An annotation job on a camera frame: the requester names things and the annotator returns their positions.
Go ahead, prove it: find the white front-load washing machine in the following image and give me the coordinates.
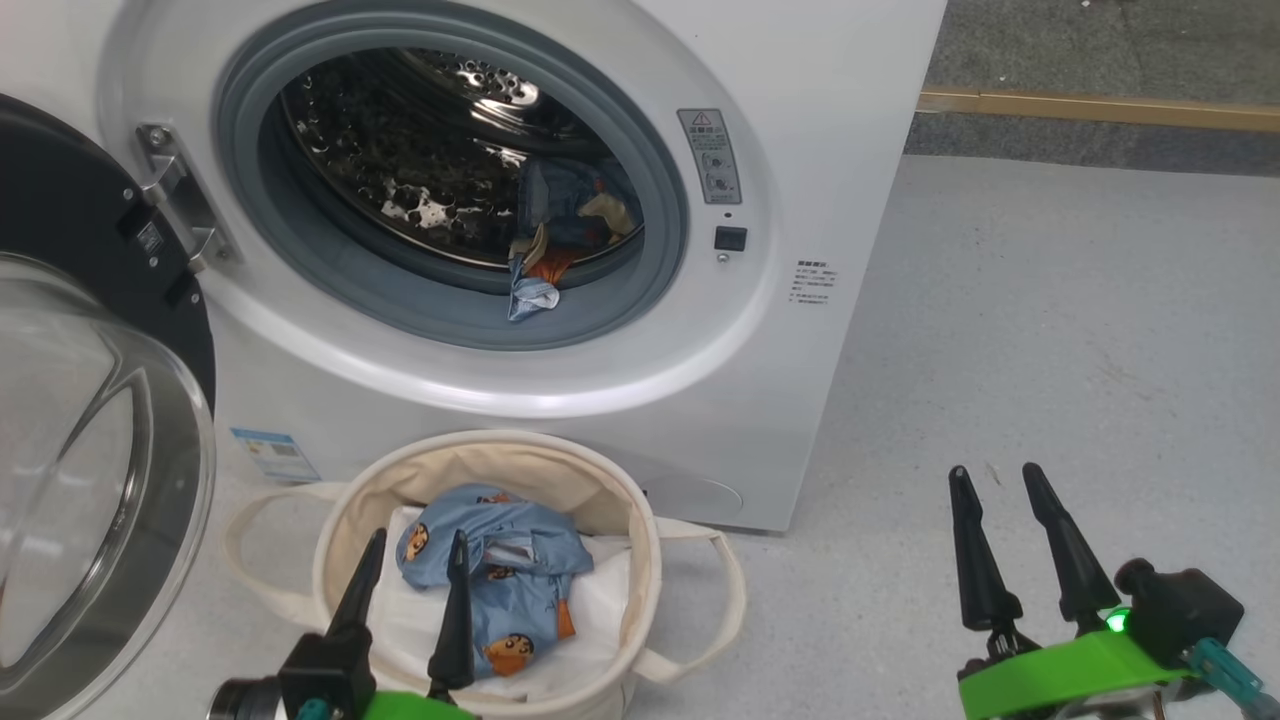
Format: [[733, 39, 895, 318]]
[[30, 0, 949, 533]]

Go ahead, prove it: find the silver door hinge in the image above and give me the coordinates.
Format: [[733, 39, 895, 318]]
[[135, 122, 243, 276]]

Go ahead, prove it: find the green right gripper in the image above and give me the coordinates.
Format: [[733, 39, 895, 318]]
[[948, 462, 1199, 720]]

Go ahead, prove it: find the small printed text label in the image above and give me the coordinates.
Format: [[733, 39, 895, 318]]
[[790, 258, 839, 306]]

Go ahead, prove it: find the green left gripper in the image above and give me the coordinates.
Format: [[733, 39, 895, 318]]
[[328, 528, 479, 720]]

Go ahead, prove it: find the grey warning sticker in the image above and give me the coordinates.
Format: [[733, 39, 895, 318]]
[[677, 107, 743, 206]]

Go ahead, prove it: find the wooden floor strip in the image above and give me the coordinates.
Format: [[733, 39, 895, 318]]
[[918, 88, 1280, 136]]

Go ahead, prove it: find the white cloth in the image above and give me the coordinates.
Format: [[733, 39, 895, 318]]
[[365, 505, 633, 701]]

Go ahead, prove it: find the blue energy label sticker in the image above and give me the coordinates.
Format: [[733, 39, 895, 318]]
[[230, 428, 323, 485]]

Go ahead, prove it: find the right cable with teal plug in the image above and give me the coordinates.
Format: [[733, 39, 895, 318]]
[[1183, 638, 1280, 717]]

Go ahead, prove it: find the round black glass washer door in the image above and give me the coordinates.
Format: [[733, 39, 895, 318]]
[[0, 92, 218, 720]]

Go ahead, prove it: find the blue cartoon print garment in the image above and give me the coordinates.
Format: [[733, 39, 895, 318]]
[[505, 155, 646, 323], [395, 485, 596, 679]]

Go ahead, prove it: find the cream canvas laundry basket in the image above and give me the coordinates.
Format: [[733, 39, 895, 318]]
[[222, 430, 748, 720]]

